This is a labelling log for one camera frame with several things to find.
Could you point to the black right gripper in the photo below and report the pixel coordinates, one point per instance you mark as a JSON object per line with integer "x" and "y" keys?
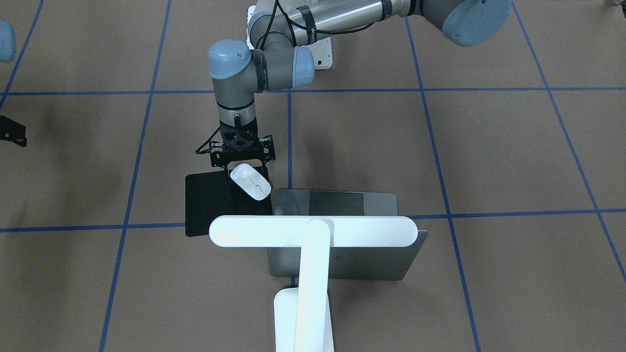
{"x": 8, "y": 131}

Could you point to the white computer mouse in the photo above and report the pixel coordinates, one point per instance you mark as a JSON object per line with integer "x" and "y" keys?
{"x": 251, "y": 181}

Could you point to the white desk lamp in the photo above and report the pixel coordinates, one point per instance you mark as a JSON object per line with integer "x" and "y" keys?
{"x": 302, "y": 315}

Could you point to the grey laptop with black keyboard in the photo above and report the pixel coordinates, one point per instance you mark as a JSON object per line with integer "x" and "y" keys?
{"x": 369, "y": 240}

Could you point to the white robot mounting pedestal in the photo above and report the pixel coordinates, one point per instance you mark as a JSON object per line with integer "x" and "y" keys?
{"x": 321, "y": 50}

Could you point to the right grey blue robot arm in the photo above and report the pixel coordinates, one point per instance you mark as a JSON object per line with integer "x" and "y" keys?
{"x": 8, "y": 46}

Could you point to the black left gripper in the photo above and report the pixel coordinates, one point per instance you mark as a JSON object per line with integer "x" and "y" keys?
{"x": 266, "y": 155}

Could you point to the black mouse pad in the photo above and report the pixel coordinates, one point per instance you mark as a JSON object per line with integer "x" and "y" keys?
{"x": 210, "y": 195}

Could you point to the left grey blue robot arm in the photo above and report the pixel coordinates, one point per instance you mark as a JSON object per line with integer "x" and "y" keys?
{"x": 277, "y": 56}

